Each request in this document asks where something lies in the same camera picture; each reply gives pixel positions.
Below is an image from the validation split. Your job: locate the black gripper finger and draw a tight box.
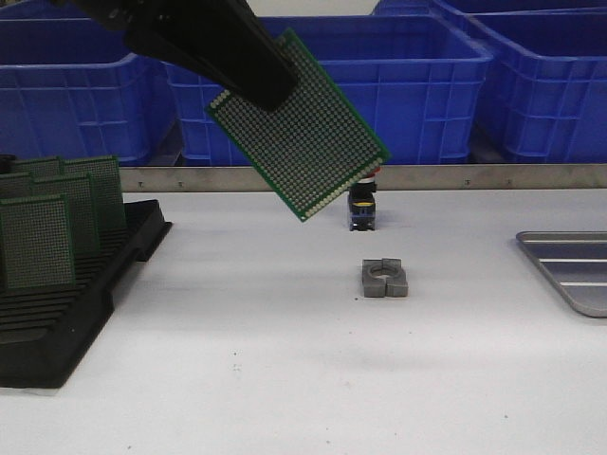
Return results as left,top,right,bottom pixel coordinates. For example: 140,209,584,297
123,26,237,91
189,1,298,112

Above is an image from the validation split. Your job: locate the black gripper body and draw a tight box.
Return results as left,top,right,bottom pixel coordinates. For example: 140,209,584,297
51,0,223,31

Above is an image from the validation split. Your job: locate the green perforated circuit board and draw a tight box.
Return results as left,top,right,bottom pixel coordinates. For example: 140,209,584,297
207,28,390,222

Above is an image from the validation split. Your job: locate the green circuit board front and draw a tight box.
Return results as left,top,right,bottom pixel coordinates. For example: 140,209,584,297
1,194,76,291

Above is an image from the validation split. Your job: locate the green circuit board rear right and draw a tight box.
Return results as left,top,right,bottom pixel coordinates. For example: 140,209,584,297
63,155,126,231

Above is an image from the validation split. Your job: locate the green circuit board rear left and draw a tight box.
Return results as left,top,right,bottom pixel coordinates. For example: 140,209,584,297
10,156,64,178

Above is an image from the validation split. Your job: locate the green circuit board left edge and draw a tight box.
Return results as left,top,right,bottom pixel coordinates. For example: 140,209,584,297
0,173,32,200

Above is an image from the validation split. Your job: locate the black slotted board rack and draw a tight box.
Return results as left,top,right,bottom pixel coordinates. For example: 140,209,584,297
1,199,172,389

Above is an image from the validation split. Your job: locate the silver metal tray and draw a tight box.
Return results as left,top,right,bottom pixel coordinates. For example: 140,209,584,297
516,231,606,319

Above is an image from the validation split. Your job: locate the blue plastic crate left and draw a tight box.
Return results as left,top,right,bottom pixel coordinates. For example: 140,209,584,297
1,19,176,164

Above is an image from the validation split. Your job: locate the blue plastic crate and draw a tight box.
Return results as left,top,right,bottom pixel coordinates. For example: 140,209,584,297
468,12,606,164
159,14,494,166
1,19,176,164

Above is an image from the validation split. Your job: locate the blue crate rear centre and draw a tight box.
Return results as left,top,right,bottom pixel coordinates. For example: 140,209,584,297
371,0,465,15

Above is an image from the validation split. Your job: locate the blue plastic crate centre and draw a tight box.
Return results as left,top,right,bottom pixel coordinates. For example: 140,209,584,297
159,14,494,166

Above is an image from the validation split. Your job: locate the red emergency stop button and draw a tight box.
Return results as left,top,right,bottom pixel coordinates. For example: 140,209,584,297
347,167,380,231

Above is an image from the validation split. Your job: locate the blue crate rear right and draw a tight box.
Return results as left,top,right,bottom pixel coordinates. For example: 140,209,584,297
433,0,606,14

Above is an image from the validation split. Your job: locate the grey metal clamp block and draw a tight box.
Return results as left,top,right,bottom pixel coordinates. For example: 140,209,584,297
361,258,409,298

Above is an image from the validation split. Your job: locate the blue plastic crate right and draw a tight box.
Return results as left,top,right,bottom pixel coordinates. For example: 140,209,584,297
468,12,606,164

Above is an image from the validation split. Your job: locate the steel table edge rail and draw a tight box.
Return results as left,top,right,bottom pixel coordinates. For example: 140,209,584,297
120,164,606,192

